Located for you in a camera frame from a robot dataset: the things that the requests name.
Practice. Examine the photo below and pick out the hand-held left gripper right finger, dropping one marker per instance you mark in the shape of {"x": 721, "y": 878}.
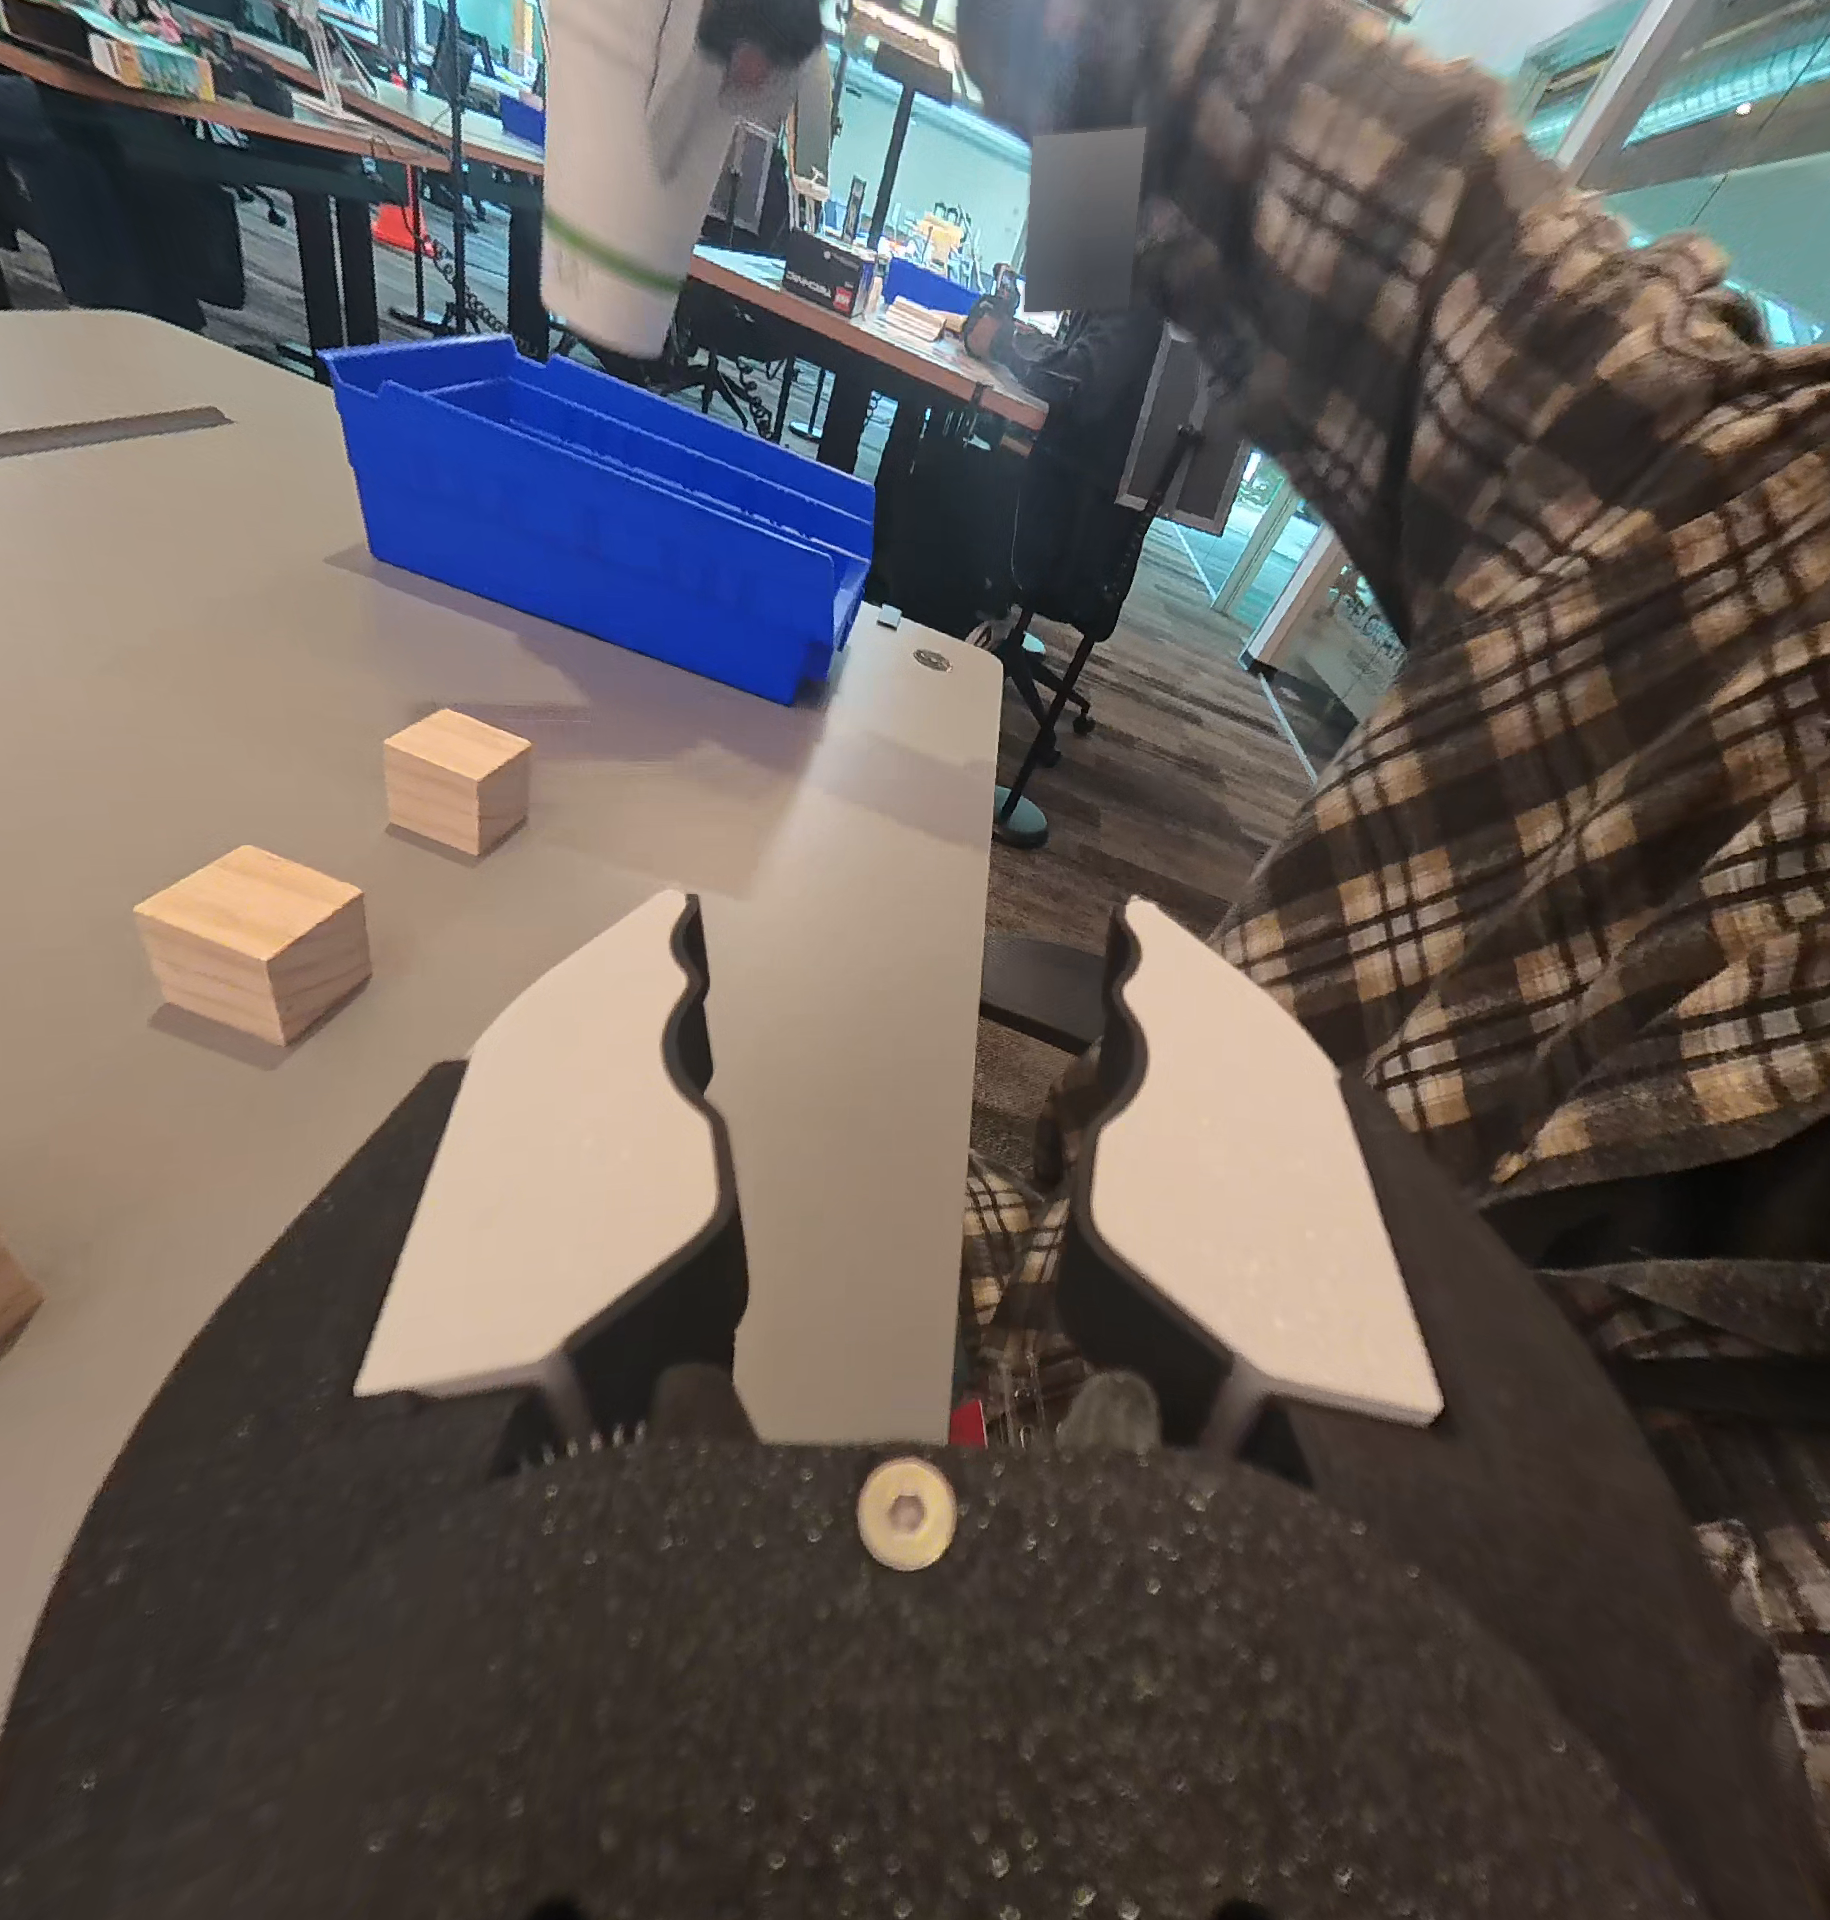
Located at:
{"x": 1245, "y": 1245}

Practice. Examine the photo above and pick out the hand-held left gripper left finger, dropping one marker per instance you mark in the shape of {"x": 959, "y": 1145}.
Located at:
{"x": 556, "y": 1200}

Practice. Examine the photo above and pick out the white paper cup green band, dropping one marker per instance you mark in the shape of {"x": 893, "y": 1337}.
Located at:
{"x": 603, "y": 149}

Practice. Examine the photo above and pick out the blue plastic bin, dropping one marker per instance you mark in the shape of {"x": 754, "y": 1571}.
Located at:
{"x": 556, "y": 511}
{"x": 932, "y": 277}

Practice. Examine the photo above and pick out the person's right forearm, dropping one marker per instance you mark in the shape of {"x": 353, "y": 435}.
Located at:
{"x": 1379, "y": 226}

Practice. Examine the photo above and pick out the person's right hand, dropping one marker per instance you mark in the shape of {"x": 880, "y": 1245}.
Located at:
{"x": 1034, "y": 59}

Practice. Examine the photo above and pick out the black pole stand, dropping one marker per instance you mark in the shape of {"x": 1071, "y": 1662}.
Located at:
{"x": 915, "y": 59}

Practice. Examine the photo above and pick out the black printed box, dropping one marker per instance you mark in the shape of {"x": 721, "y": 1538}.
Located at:
{"x": 829, "y": 273}

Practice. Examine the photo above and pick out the black chair armrest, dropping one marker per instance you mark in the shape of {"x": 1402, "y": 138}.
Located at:
{"x": 1044, "y": 991}

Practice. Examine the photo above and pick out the wood-edged office desk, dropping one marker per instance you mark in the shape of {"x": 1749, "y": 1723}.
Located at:
{"x": 255, "y": 128}
{"x": 886, "y": 338}

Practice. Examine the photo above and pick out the black tripod light stand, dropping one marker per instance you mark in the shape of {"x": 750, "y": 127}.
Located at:
{"x": 464, "y": 226}

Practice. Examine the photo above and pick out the orange traffic cone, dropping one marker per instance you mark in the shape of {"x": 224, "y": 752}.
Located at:
{"x": 402, "y": 232}

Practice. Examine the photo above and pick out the grey mesh panel stand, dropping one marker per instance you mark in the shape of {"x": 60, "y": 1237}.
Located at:
{"x": 1177, "y": 437}

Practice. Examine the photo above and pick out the small printed carton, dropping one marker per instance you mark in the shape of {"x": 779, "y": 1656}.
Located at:
{"x": 143, "y": 64}

